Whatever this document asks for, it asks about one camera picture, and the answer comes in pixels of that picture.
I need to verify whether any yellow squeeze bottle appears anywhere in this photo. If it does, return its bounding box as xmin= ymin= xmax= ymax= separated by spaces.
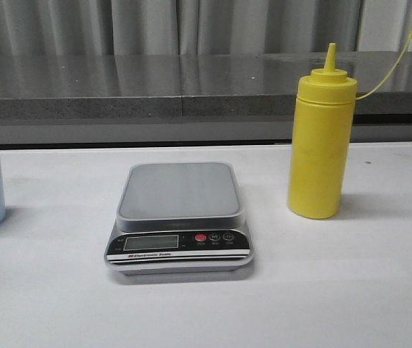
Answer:
xmin=287 ymin=42 xmax=393 ymax=220

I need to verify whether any silver digital kitchen scale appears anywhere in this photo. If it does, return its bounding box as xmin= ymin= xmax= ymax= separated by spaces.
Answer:
xmin=104 ymin=162 xmax=254 ymax=276

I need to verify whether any grey stone counter ledge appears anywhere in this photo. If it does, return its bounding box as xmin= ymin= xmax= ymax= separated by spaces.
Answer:
xmin=0 ymin=51 xmax=412 ymax=149

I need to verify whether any grey curtain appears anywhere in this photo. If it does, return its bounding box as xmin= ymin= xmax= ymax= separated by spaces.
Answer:
xmin=0 ymin=1 xmax=412 ymax=56

